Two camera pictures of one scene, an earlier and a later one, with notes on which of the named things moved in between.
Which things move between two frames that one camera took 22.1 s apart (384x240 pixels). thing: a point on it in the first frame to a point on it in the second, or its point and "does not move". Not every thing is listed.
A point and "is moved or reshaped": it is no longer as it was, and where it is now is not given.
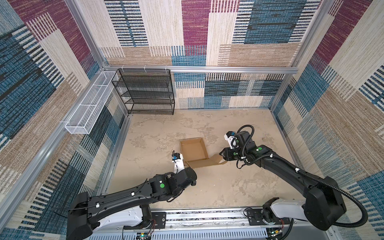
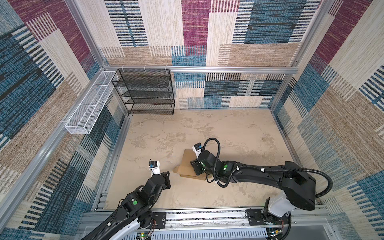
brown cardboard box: (194, 152) is moved or reshaped
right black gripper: (227, 153) to (195, 165)
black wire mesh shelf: (145, 91) does not move
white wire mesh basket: (87, 115) does not move
